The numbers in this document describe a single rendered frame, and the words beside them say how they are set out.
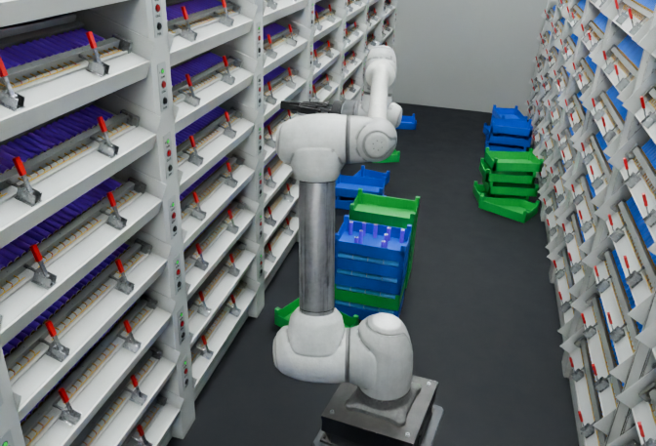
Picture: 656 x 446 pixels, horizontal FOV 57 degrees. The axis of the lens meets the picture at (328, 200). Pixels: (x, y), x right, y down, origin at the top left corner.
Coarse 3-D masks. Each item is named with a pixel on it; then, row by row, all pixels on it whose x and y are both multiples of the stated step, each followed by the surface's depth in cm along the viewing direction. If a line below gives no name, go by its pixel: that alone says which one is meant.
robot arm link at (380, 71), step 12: (372, 48) 209; (384, 48) 206; (372, 60) 206; (384, 60) 205; (372, 72) 202; (384, 72) 197; (372, 84) 195; (384, 84) 193; (372, 96) 190; (384, 96) 190; (372, 108) 186; (384, 108) 186
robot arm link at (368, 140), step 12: (348, 120) 158; (360, 120) 158; (372, 120) 160; (384, 120) 161; (348, 132) 156; (360, 132) 155; (372, 132) 153; (384, 132) 154; (348, 144) 157; (360, 144) 154; (372, 144) 153; (384, 144) 154; (348, 156) 159; (360, 156) 158; (372, 156) 155; (384, 156) 155
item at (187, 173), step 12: (228, 108) 224; (240, 108) 223; (252, 108) 222; (240, 120) 222; (252, 120) 224; (216, 132) 207; (240, 132) 214; (216, 144) 199; (228, 144) 203; (180, 156) 185; (204, 156) 190; (216, 156) 194; (180, 168) 179; (192, 168) 182; (204, 168) 187; (180, 180) 170; (192, 180) 181; (180, 192) 175
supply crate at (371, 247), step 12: (348, 216) 267; (360, 228) 268; (372, 228) 267; (384, 228) 265; (396, 228) 263; (408, 228) 260; (336, 240) 251; (348, 240) 261; (372, 240) 262; (396, 240) 263; (408, 240) 254; (348, 252) 252; (360, 252) 250; (372, 252) 249; (384, 252) 247; (396, 252) 246
